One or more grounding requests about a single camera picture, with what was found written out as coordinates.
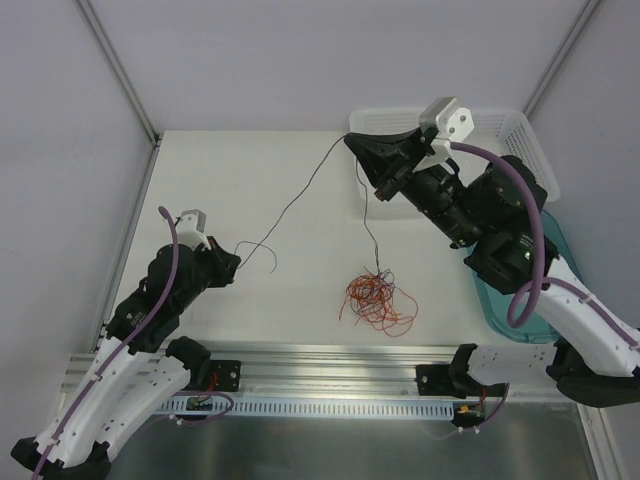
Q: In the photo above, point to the right white perforated basket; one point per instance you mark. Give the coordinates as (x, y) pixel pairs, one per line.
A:
(508, 132)

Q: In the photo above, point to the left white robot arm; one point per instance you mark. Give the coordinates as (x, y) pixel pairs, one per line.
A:
(110, 404)

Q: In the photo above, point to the white perforated basket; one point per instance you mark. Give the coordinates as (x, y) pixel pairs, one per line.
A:
(372, 200)
(508, 132)

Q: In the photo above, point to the left aluminium frame post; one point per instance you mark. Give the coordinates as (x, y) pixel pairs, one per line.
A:
(108, 51)

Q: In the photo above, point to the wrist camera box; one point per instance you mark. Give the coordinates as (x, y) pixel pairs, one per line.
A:
(190, 229)
(442, 123)

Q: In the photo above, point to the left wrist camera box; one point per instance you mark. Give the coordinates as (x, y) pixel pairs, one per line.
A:
(190, 229)

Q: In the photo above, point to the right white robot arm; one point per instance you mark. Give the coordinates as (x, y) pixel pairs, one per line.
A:
(491, 205)

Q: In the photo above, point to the aluminium mounting rail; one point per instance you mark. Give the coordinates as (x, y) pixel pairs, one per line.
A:
(328, 371)

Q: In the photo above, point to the left white perforated basket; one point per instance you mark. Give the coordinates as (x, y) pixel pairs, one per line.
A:
(372, 200)

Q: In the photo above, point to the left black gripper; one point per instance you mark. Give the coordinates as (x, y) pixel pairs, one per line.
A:
(212, 261)

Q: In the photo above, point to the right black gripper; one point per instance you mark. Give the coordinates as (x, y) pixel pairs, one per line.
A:
(405, 163)

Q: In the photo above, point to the white slotted cable duct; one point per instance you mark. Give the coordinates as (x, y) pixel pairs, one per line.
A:
(190, 406)

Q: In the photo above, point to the aluminium frame post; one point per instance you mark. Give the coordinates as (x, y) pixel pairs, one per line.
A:
(108, 51)
(582, 21)

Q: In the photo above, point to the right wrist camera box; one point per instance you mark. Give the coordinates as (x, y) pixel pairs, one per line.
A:
(442, 123)

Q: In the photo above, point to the right aluminium frame post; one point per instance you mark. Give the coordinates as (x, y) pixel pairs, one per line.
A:
(582, 21)

